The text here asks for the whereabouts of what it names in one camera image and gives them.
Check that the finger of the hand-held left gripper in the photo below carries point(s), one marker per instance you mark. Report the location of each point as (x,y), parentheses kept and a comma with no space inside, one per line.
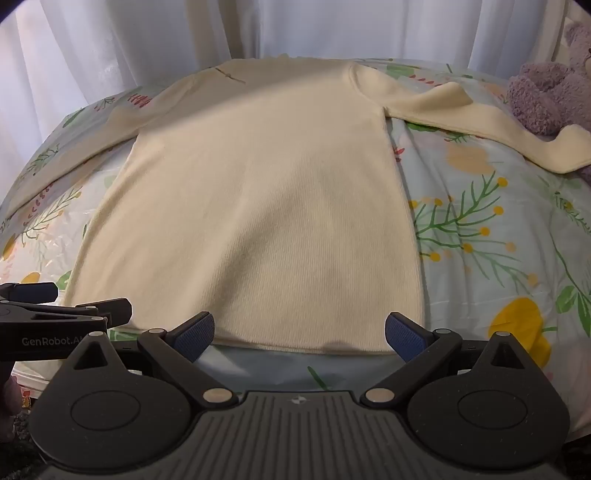
(111,310)
(34,292)

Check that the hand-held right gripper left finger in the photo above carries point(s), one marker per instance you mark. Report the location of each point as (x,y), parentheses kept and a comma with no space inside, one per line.
(194,336)

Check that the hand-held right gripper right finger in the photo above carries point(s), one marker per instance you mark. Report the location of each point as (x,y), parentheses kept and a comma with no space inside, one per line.
(407,337)

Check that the cream knit sweater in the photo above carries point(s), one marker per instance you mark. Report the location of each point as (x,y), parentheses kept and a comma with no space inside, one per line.
(258,207)

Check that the floral bed sheet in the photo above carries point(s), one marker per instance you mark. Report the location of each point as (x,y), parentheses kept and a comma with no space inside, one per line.
(485,230)

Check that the white sheer curtain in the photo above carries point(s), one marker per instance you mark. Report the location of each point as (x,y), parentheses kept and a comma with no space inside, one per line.
(138,41)

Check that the purple teddy bear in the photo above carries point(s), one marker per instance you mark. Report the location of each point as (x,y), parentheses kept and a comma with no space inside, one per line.
(549,87)

